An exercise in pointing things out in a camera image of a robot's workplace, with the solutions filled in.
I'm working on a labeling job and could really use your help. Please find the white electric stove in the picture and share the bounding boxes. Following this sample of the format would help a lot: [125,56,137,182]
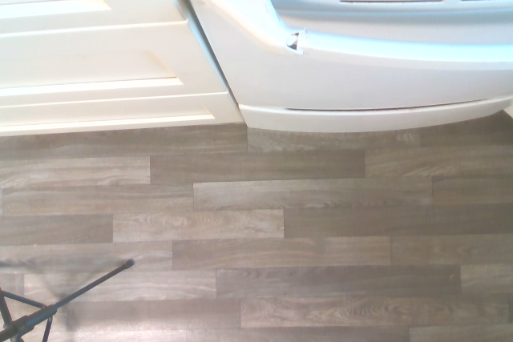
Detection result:
[147,0,513,134]

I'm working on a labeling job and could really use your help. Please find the white stove storage drawer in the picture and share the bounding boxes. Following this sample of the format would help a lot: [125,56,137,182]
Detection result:
[187,0,513,113]

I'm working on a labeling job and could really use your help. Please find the cream white kitchen cabinet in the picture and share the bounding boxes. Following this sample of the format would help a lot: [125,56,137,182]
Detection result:
[0,0,246,137]

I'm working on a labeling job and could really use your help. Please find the black tripod legs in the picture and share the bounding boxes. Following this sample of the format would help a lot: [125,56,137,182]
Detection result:
[0,259,135,342]

